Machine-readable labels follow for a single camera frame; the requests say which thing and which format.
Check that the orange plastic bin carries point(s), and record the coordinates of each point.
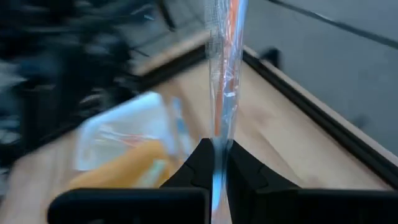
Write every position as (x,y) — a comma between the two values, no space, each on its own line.
(124,171)

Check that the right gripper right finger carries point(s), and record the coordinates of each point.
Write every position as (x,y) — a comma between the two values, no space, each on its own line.
(248,180)

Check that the white plastic bin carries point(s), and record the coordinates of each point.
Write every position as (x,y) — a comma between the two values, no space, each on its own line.
(130,118)

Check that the blue toothbrush in wrapper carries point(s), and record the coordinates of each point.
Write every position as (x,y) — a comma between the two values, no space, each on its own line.
(178,121)

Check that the green toothbrush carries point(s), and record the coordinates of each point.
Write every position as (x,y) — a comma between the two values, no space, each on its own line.
(155,174)

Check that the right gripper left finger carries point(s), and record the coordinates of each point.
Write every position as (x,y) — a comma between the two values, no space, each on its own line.
(192,174)

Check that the orange toothbrush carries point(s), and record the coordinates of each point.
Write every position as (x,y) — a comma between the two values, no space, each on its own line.
(127,138)

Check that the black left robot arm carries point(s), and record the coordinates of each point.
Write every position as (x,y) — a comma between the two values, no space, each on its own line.
(62,62)

